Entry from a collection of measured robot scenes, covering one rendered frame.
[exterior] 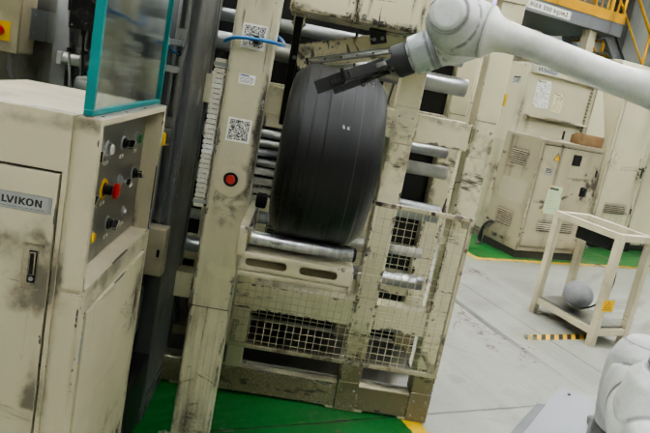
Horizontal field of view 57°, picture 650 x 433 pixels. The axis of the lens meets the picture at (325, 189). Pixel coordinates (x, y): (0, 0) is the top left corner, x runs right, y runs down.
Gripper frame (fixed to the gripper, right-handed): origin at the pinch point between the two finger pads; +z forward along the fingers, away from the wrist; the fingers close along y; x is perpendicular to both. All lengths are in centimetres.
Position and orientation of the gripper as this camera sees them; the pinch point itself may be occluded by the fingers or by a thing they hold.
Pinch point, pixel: (329, 86)
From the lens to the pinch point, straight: 144.4
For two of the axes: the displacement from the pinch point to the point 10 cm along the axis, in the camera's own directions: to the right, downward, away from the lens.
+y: 2.9, -1.5, 9.5
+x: -3.1, -9.5, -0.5
